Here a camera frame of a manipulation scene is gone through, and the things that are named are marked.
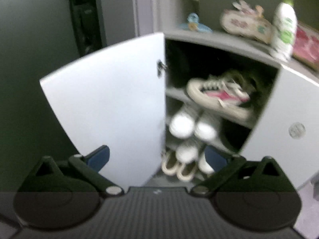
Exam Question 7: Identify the cream clog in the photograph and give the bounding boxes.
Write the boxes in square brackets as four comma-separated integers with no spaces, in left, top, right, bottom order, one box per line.
[161,150,179,176]
[176,161,198,182]

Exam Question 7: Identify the left white cabinet door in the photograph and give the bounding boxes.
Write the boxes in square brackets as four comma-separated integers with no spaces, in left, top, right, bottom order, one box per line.
[40,32,166,189]

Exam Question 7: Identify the white cabinet door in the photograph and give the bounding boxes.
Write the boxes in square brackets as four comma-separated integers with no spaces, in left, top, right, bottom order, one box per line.
[40,32,166,189]
[241,66,318,188]

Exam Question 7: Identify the pink white sneaker on shelf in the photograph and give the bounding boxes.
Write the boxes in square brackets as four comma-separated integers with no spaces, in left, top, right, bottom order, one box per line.
[186,74,256,121]

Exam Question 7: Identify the right white cabinet door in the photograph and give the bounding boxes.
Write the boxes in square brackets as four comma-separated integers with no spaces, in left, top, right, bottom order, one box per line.
[241,66,318,188]

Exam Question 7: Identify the grey shoe cabinet shelves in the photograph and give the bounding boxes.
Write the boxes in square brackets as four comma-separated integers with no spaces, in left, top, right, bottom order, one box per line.
[143,29,319,187]

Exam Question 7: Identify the blue ornament on cabinet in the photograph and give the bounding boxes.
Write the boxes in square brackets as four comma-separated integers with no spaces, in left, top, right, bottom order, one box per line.
[179,13,213,33]

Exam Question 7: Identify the dark entrance door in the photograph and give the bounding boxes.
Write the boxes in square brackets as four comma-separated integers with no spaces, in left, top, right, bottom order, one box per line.
[69,0,107,57]

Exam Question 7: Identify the pink patterned box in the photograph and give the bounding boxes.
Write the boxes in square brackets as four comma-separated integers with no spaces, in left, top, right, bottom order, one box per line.
[292,22,318,72]

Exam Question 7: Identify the white decorated tissue box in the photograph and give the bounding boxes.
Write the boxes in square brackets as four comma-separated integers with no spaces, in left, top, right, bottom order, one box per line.
[220,0,272,44]

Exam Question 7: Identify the white green bottle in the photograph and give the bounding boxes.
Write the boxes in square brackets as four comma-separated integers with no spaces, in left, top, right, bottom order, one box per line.
[270,0,297,62]

